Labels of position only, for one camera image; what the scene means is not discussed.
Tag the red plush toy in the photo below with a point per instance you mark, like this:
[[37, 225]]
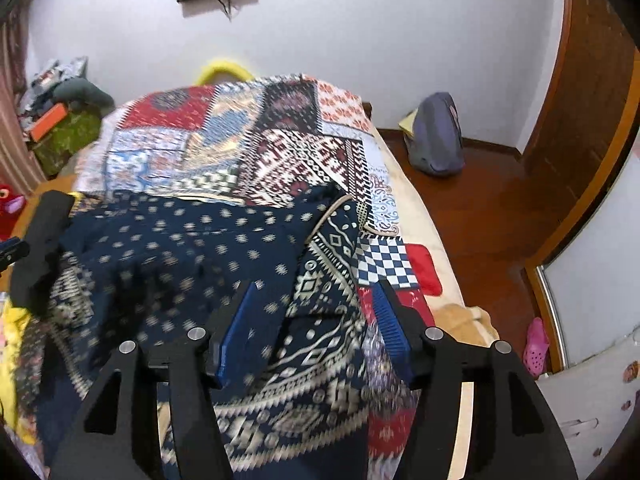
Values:
[[11, 207]]

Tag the brown wooden door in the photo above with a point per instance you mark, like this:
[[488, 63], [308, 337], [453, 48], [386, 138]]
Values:
[[584, 127]]

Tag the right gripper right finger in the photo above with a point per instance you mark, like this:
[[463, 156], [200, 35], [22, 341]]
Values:
[[514, 434]]

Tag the orange flat box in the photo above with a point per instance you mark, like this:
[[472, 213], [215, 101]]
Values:
[[47, 122]]

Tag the beige fleece blanket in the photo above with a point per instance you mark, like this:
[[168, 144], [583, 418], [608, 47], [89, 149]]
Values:
[[470, 325]]

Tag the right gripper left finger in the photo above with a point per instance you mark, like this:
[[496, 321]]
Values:
[[115, 433]]

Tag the pink rubber clog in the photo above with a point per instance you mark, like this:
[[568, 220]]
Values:
[[536, 348]]

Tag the black folded garment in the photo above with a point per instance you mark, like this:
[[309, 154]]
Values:
[[33, 276]]

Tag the yellow garment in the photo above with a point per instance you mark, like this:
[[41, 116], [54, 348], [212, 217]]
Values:
[[13, 325]]

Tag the patchwork patterned bedspread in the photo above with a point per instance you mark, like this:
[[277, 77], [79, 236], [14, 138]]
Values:
[[264, 142]]

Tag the white wardrobe door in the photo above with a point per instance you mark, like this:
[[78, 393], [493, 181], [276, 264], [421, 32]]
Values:
[[593, 285]]

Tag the yellow pillow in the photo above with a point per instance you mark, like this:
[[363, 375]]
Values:
[[221, 67]]

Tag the grey-blue backpack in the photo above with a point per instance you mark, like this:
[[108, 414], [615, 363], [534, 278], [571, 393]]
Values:
[[433, 136]]

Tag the dark green cushion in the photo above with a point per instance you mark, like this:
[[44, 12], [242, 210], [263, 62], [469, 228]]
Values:
[[80, 90]]

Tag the striped pink curtain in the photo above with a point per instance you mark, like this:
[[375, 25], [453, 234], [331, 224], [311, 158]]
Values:
[[19, 167]]

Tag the navy patterned hooded garment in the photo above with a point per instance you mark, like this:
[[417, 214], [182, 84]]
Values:
[[148, 269]]

